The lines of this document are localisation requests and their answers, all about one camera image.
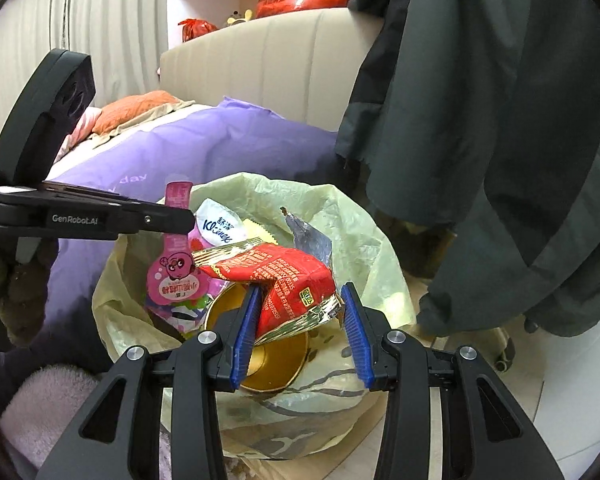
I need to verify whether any purple blanket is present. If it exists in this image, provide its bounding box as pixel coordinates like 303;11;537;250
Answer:
0;97;341;356

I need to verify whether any yellow eared toy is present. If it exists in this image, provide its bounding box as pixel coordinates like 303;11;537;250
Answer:
225;9;256;28

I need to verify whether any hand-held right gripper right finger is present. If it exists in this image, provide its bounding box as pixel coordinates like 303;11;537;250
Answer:
340;281;565;480

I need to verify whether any orange pillow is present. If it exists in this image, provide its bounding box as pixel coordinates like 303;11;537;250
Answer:
91;91;178;136

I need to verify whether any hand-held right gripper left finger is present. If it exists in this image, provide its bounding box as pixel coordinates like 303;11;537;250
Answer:
35;284;265;480

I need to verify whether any tissue packet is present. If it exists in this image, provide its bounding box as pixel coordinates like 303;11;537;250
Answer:
195;198;246;248

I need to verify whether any red paper cup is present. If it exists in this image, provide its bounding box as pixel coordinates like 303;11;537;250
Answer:
202;285;311;393

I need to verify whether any small red plastic bag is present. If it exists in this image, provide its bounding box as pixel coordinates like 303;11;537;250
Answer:
177;17;219;42

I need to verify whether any yellow plastic bag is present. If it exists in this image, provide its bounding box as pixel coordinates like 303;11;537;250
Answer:
91;172;418;461

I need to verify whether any grey pleated curtain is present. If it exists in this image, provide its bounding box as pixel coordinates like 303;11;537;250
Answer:
0;0;171;171

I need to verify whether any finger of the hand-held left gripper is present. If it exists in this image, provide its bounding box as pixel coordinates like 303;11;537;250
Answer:
115;197;195;235
45;182;168;207

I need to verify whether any red snack packet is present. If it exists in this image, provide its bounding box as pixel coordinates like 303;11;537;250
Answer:
192;240;348;343

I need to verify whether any wooden wheeled chair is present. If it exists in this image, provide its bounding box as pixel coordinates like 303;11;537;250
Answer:
495;327;516;372

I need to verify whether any dark jacket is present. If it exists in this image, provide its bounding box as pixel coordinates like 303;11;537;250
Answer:
335;0;600;338

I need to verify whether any beige bed sheet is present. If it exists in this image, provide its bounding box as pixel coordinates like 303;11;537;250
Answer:
45;130;131;181

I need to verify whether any pink printed duvet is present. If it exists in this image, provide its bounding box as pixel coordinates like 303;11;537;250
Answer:
55;107;103;158

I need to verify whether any pink jelly pouch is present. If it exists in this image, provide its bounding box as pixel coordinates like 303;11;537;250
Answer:
145;181;216;336

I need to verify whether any beige cloth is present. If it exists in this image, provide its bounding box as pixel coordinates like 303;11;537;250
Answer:
92;100;196;148

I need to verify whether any person's left hand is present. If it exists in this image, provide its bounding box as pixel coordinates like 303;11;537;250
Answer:
0;240;60;348

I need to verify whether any beige padded headboard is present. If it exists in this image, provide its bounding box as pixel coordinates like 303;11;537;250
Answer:
159;7;386;133

